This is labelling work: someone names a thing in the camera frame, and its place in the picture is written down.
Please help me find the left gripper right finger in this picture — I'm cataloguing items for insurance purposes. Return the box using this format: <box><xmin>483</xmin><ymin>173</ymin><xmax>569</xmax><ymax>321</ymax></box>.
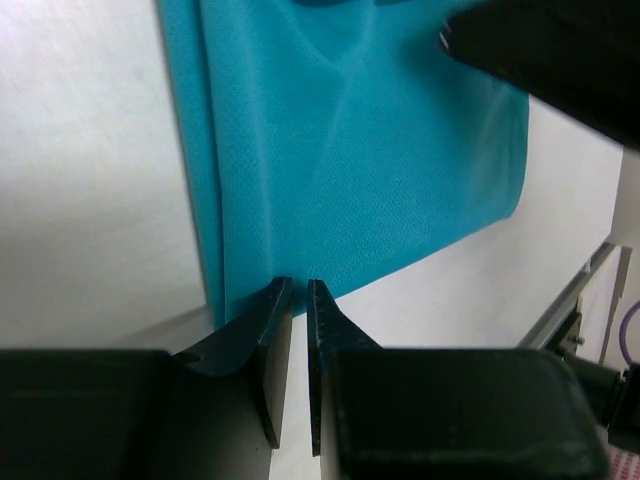
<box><xmin>307</xmin><ymin>280</ymin><xmax>609</xmax><ymax>479</ymax></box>

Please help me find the teal cloth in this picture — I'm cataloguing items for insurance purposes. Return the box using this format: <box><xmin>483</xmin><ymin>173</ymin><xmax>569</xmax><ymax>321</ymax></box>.
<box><xmin>158</xmin><ymin>1</ymin><xmax>529</xmax><ymax>326</ymax></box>

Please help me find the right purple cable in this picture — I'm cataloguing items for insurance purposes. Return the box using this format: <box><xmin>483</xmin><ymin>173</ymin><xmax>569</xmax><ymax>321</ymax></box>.
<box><xmin>617</xmin><ymin>299</ymin><xmax>640</xmax><ymax>363</ymax></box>

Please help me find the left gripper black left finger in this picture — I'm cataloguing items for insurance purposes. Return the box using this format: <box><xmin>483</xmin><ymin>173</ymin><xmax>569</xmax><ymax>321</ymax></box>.
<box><xmin>1</xmin><ymin>277</ymin><xmax>293</xmax><ymax>479</ymax></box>

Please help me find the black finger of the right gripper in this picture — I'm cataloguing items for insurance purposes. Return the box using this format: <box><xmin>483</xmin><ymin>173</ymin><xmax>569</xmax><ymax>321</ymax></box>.
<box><xmin>441</xmin><ymin>1</ymin><xmax>639</xmax><ymax>149</ymax></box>

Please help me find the aluminium table edge rail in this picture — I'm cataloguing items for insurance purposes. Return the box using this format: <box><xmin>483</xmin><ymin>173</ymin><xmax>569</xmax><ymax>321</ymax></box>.
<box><xmin>519</xmin><ymin>242</ymin><xmax>632</xmax><ymax>361</ymax></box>

